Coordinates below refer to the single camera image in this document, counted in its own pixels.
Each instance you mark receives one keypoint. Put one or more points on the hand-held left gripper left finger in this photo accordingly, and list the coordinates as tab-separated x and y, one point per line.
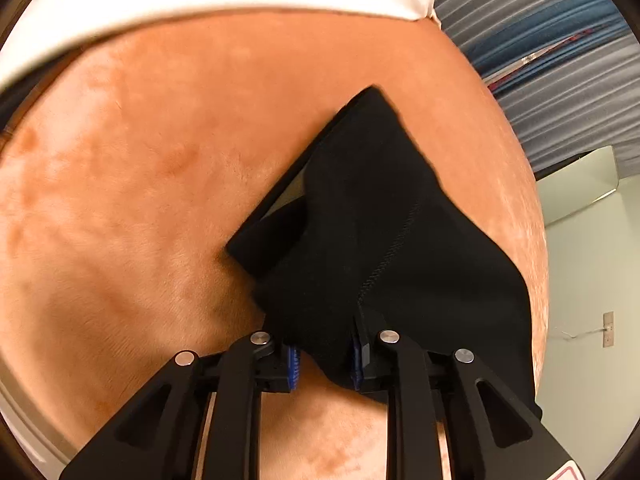
293	366

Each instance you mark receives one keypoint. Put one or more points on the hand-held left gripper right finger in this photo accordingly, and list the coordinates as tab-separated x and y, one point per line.
356	361

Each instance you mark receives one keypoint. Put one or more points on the black fleece-lined pants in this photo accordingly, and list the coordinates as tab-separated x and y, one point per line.
400	240

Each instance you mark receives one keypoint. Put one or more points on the grey and blue curtain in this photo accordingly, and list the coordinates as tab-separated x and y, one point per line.
540	35

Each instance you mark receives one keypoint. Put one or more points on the wall outlet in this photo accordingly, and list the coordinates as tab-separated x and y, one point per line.
608	329

